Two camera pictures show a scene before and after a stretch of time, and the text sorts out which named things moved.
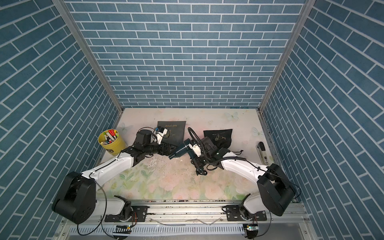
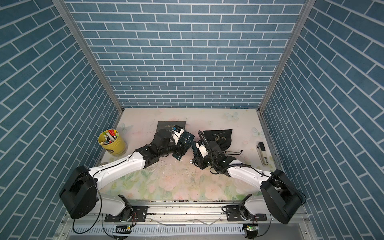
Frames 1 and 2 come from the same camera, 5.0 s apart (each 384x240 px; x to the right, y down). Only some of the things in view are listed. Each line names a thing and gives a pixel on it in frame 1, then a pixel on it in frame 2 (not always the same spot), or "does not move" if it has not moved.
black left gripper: (167, 152) → (182, 151)
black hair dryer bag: (221, 138) does not move
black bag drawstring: (239, 153) does not move
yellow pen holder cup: (111, 139) does not move
